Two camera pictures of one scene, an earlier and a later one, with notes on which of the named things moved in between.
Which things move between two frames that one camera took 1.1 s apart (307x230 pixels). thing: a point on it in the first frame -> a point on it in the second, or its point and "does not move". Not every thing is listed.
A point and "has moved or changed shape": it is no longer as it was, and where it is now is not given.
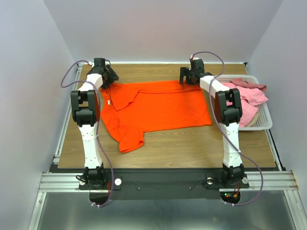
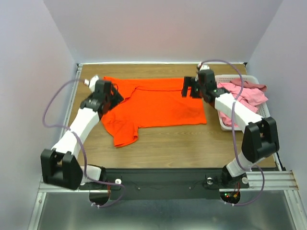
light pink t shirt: (250, 98) does not move
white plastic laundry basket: (264, 121) does not move
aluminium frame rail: (57, 178) does not move
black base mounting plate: (179, 183) does not move
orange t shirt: (128, 108) has moved or changed shape
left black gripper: (112, 77) -> (117, 97)
